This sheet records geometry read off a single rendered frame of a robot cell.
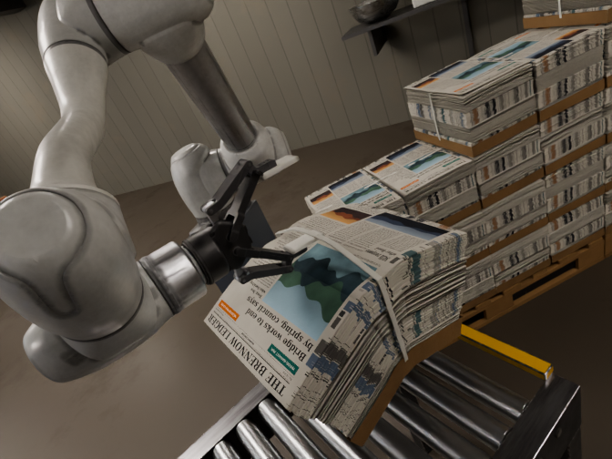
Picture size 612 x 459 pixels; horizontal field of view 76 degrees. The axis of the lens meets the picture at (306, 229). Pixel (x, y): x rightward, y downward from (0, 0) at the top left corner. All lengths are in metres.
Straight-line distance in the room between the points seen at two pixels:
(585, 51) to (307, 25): 3.18
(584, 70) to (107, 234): 1.67
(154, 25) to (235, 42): 4.06
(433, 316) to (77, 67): 0.74
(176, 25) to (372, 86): 3.78
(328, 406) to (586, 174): 1.60
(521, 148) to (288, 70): 3.39
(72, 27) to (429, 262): 0.73
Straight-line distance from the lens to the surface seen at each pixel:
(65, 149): 0.50
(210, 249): 0.55
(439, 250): 0.69
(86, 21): 0.85
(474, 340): 0.92
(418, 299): 0.69
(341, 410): 0.67
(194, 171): 1.28
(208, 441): 1.03
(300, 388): 0.58
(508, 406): 0.86
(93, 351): 0.52
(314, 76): 4.62
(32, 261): 0.36
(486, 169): 1.62
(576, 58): 1.77
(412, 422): 0.87
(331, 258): 0.67
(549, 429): 0.84
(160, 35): 0.84
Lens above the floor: 1.53
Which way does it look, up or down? 29 degrees down
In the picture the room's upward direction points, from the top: 25 degrees counter-clockwise
